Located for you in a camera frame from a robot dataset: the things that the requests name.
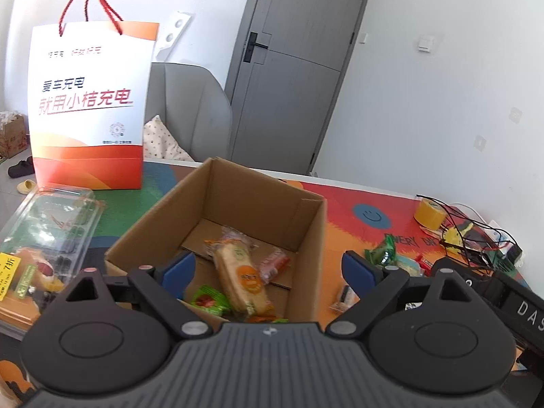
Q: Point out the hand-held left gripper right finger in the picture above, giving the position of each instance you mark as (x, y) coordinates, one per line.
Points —
(360, 274)

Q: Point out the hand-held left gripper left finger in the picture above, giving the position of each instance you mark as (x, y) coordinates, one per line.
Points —
(178, 273)

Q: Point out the green and red snack packet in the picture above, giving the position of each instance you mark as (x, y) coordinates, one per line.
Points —
(210, 301)

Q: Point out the orange label bread packet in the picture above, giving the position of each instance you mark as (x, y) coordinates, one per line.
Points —
(240, 272)

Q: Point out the red clear snack packet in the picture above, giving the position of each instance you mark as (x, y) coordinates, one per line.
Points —
(274, 267)

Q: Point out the brown cardboard box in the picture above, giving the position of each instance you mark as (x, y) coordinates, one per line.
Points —
(259, 195)

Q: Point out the dark green snack packet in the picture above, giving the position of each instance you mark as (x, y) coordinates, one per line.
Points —
(380, 253)

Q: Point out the dark clear snack packet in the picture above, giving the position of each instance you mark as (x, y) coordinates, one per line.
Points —
(344, 299)

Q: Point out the green mesh item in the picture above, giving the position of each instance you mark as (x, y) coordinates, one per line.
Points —
(508, 263)

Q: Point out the light green snack packet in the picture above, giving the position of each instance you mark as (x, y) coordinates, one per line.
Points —
(407, 265)

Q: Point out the black power adapter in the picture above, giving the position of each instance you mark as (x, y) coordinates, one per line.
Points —
(516, 253)

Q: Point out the red snack bar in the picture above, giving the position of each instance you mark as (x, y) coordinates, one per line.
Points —
(423, 262)

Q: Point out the colourful cat print table mat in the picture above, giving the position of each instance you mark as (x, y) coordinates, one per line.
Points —
(340, 204)

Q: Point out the white power strip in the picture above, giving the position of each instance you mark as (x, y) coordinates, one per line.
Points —
(497, 230)

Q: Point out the yellow tape roll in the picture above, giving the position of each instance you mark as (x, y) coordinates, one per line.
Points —
(429, 212)

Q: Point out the yellow toy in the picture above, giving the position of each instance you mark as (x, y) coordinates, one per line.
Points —
(458, 234)

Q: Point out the dotted white cushion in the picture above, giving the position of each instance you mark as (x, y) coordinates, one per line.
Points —
(163, 142)

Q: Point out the clear plastic clamshell cake container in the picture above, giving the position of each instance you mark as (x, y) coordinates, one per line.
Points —
(46, 238)

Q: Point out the grey chair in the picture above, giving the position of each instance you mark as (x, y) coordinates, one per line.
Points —
(191, 106)

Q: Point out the white and orange paper bag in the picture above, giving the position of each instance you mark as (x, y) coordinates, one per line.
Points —
(89, 127)

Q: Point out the yellow slippers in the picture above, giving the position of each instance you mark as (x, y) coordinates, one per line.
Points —
(26, 186)

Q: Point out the black shoe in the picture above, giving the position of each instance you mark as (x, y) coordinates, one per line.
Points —
(21, 168)

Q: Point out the printed cardboard carton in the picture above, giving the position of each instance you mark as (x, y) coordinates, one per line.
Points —
(10, 136)

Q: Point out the grey door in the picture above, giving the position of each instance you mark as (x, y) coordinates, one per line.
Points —
(293, 68)

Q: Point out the white wall outlet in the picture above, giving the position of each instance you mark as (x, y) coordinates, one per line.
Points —
(515, 114)
(480, 142)

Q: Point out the small white wall button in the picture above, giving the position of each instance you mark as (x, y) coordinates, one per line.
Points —
(362, 38)

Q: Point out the white wall bracket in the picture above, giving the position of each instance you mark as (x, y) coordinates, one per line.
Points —
(174, 34)

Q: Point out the white light switch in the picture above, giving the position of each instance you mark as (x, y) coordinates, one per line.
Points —
(425, 43)

